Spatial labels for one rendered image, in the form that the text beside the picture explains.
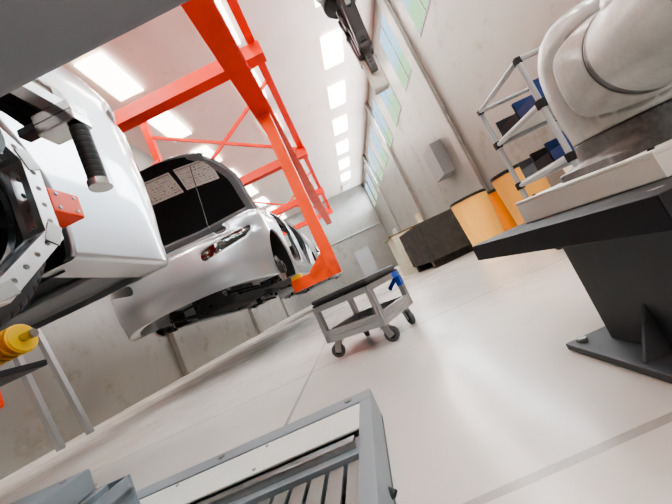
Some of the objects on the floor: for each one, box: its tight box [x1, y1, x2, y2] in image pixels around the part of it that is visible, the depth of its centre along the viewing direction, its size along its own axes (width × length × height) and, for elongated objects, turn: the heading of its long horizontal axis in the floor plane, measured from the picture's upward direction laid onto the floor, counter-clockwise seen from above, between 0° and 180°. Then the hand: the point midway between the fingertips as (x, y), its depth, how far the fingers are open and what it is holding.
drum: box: [490, 164, 551, 225], centre depth 306 cm, size 44×46×70 cm
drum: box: [449, 188, 505, 246], centre depth 370 cm, size 44×45×69 cm
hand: (375, 74), depth 62 cm, fingers closed
